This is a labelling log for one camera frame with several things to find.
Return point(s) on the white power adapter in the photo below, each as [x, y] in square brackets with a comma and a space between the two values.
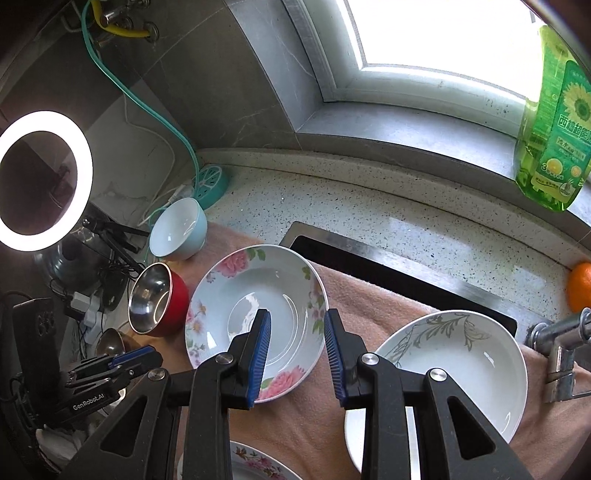
[85, 307]

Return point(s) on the white leaf pattern plate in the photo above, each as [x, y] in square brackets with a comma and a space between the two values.
[461, 360]

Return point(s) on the steel pot lid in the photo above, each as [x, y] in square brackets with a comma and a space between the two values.
[69, 263]

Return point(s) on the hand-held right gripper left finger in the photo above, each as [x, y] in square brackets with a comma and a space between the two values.
[261, 360]

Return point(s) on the green dish soap bottle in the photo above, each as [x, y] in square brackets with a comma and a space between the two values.
[554, 138]

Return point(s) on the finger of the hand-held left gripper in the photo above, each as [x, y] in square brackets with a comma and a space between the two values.
[134, 357]

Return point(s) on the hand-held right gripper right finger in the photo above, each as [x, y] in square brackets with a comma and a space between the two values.
[333, 364]

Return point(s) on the pink floral plate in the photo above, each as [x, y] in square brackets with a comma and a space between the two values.
[231, 286]
[263, 464]

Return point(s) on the black tripod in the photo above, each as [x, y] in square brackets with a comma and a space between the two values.
[117, 240]

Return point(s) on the white cloth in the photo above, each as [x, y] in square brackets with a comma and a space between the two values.
[55, 445]

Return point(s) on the orange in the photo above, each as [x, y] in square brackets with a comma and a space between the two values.
[581, 286]

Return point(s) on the red steel bowl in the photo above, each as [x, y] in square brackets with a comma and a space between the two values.
[152, 295]

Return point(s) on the pink towel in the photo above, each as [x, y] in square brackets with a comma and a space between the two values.
[300, 415]

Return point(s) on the dark round object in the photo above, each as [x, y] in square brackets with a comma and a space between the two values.
[111, 295]

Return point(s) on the metal faucet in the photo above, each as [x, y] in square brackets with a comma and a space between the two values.
[558, 350]

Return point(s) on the brown steel bowl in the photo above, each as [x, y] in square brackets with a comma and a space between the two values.
[111, 344]

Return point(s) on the round teal power strip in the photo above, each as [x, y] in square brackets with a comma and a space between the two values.
[210, 182]

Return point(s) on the metal pipe fitting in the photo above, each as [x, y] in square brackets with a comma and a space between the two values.
[113, 14]

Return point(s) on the light blue bowl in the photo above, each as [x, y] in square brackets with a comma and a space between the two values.
[178, 228]

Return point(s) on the window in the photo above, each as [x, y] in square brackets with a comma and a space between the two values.
[438, 32]

